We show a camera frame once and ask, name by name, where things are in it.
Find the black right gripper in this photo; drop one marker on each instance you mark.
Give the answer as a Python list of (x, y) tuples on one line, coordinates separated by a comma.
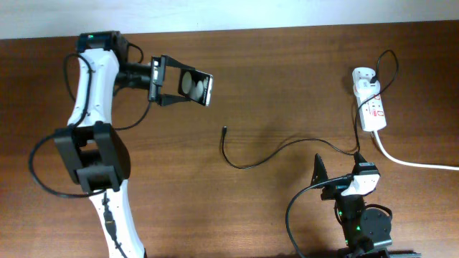
[(334, 189)]

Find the white power strip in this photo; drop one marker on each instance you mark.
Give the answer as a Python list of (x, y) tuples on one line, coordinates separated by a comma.
[(370, 108)]

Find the white usb charger adapter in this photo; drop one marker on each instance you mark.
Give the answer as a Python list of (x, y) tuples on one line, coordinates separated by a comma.
[(364, 88)]

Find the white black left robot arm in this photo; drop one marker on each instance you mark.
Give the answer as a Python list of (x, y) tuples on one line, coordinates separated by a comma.
[(91, 148)]

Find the black smartphone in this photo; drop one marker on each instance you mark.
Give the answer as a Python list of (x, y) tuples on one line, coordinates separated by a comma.
[(196, 86)]

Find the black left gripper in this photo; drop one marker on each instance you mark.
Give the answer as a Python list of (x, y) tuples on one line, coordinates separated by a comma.
[(156, 81)]

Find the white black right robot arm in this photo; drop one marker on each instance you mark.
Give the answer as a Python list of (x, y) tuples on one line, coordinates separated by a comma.
[(366, 227)]

